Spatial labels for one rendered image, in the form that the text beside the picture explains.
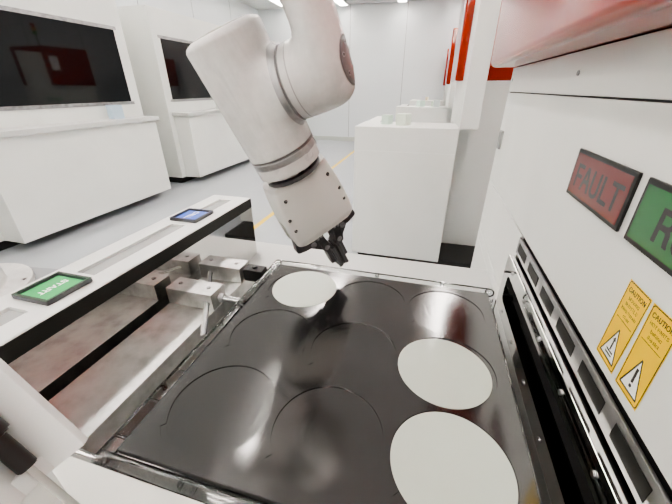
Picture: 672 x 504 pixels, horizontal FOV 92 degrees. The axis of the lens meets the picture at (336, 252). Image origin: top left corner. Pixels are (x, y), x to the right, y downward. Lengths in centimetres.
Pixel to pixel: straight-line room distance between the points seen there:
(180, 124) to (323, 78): 460
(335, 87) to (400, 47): 792
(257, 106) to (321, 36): 9
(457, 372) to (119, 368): 40
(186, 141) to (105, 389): 455
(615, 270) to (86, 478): 40
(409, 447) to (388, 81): 808
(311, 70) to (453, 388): 35
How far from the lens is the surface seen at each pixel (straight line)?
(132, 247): 60
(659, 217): 31
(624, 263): 34
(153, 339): 51
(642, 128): 36
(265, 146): 39
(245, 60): 37
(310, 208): 44
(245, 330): 45
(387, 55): 829
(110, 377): 48
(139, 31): 503
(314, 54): 35
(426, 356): 41
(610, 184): 37
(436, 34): 825
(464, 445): 35
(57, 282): 53
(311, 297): 49
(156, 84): 494
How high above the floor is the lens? 118
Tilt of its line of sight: 27 degrees down
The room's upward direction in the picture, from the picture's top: straight up
